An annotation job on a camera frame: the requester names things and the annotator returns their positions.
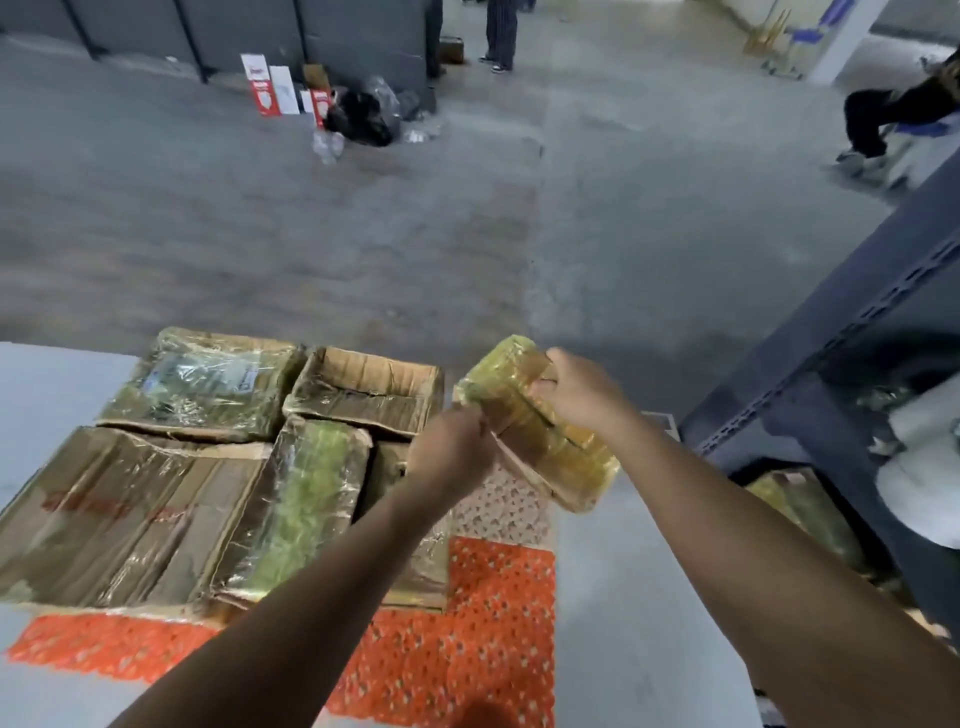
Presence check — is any white table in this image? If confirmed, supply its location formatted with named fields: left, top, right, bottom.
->
left=0, top=341, right=763, bottom=728

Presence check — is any black rubbish bag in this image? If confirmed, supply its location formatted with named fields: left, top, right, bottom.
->
left=326, top=89, right=395, bottom=148

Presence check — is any tall red white carton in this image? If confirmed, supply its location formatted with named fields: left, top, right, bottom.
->
left=239, top=53, right=281, bottom=118

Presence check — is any blue plastic chair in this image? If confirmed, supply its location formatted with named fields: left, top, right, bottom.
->
left=764, top=0, right=856, bottom=80
left=862, top=112, right=960, bottom=189

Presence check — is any person's left hand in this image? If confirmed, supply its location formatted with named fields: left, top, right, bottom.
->
left=404, top=404, right=498, bottom=513

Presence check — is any taped brown parcel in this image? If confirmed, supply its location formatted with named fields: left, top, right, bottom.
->
left=283, top=346, right=445, bottom=440

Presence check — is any orange perforated plastic mat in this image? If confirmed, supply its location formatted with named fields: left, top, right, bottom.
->
left=3, top=536, right=558, bottom=728

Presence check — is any white perforated plastic mat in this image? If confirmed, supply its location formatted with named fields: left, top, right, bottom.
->
left=449, top=464, right=556, bottom=553

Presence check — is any grey folding partition screen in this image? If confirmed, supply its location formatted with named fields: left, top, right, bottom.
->
left=0, top=0, right=444, bottom=84

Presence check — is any taped parcel with white label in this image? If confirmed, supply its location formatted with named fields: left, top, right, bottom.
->
left=97, top=327, right=307, bottom=444

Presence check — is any person's right forearm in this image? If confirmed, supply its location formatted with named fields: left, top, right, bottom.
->
left=607, top=412, right=960, bottom=728

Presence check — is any person's left forearm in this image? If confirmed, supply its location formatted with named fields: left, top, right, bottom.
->
left=108, top=479, right=444, bottom=728

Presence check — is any small wooden stool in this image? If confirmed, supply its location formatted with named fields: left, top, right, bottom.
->
left=742, top=0, right=789, bottom=58

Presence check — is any yellow-green taped parcel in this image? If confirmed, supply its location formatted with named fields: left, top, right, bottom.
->
left=452, top=335, right=622, bottom=514

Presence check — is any yellow parcel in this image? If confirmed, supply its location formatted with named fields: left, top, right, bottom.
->
left=746, top=468, right=871, bottom=571

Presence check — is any green taped parcel tall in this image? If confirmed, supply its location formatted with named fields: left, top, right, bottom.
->
left=209, top=416, right=374, bottom=609

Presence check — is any large taped carton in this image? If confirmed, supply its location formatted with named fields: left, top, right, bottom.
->
left=0, top=425, right=273, bottom=624

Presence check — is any person's right hand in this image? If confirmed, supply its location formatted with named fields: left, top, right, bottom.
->
left=527, top=347, right=639, bottom=445

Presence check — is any dark blue metal shelf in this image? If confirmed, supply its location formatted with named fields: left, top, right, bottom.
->
left=678, top=149, right=960, bottom=728

